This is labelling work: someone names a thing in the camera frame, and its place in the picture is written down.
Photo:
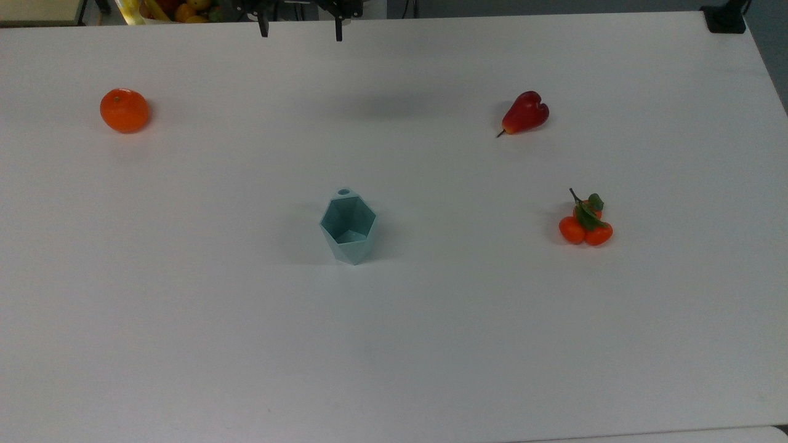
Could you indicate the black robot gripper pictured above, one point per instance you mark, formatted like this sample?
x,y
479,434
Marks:
x,y
295,5

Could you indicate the light blue hexagonal mug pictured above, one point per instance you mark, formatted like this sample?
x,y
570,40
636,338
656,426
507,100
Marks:
x,y
348,226

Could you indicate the bowl of mixed fruit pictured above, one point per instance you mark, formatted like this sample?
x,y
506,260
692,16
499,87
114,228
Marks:
x,y
175,10

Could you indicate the orange mandarin fruit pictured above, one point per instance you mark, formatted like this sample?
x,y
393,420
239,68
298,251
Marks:
x,y
124,111

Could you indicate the red wax apple fruit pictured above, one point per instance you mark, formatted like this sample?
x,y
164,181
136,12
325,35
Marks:
x,y
526,113

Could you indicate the small oranges bunch with leaves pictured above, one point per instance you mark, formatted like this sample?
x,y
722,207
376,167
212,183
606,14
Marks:
x,y
585,226

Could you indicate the black table clamp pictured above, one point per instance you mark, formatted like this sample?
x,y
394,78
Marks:
x,y
725,16

